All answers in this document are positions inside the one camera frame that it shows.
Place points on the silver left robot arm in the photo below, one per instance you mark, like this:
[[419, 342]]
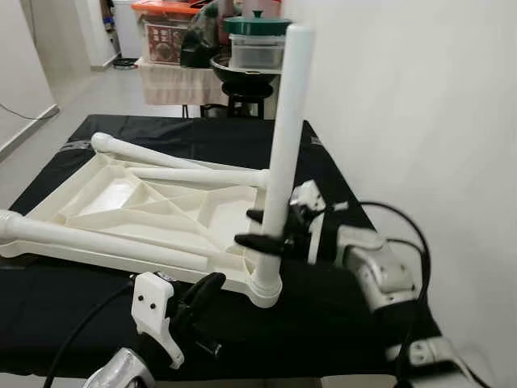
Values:
[[121, 373]]

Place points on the white fridge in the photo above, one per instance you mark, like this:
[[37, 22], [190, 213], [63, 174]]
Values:
[[129, 28]]

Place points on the box with orange lid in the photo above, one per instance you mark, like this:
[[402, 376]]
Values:
[[166, 44]]

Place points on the black bag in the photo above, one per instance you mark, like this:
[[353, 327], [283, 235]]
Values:
[[200, 44]]

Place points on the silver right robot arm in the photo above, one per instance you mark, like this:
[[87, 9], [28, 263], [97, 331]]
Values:
[[380, 267]]

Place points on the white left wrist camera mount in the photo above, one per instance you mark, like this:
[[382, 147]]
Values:
[[152, 303]]

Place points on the clear container with green lid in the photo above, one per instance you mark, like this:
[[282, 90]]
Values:
[[254, 48]]

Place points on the black round floor base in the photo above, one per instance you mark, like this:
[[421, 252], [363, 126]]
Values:
[[125, 62]]

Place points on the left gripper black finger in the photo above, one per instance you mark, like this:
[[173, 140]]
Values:
[[202, 291], [214, 295]]

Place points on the black stool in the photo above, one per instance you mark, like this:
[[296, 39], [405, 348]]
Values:
[[246, 101]]

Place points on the table with beige cloth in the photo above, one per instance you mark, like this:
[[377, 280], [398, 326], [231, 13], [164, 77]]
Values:
[[178, 85]]

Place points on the clear plastic wrap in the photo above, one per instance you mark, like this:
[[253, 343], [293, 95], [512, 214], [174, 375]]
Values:
[[74, 146]]

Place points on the white plastic children table top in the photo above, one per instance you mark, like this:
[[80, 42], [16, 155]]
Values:
[[113, 198]]

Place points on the black tablecloth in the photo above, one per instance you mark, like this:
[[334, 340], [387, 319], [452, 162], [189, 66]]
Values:
[[48, 323]]

